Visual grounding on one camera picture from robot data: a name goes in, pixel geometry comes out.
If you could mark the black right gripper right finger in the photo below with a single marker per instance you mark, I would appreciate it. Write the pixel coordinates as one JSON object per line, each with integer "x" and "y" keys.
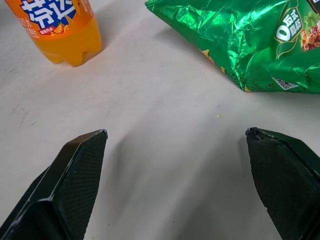
{"x": 287, "y": 185}

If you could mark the green foil snack bag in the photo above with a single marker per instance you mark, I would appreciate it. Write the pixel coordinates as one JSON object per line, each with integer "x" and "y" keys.
{"x": 252, "y": 40}

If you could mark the orange soda plastic bottle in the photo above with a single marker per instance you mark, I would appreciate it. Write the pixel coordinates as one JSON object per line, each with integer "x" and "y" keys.
{"x": 63, "y": 30}

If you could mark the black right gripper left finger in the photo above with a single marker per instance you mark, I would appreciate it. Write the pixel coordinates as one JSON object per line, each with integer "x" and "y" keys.
{"x": 67, "y": 190}

